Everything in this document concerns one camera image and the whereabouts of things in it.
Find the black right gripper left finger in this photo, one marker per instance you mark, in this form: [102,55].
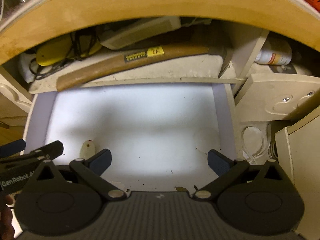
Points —
[80,180]

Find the person's hand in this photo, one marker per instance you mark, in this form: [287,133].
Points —
[7,230]

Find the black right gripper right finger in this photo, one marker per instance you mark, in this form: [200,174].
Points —
[238,179]

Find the yellow plastic tool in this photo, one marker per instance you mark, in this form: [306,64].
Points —
[71,46]

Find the cream drawer front with knobs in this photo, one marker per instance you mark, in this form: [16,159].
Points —
[269,97]

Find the small white capsule object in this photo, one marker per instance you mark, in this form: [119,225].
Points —
[87,150]

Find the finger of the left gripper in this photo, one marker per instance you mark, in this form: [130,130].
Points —
[12,148]
[50,151]

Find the wooden desk top edge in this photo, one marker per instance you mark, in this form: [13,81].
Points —
[41,20]

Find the white vented router box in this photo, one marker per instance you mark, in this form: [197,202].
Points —
[120,34]

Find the cream cabinet side panel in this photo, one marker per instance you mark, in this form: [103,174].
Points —
[298,154]

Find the white labelled bottle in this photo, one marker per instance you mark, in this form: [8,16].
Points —
[275,51]

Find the white wooden drawer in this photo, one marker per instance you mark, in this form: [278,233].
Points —
[159,134]

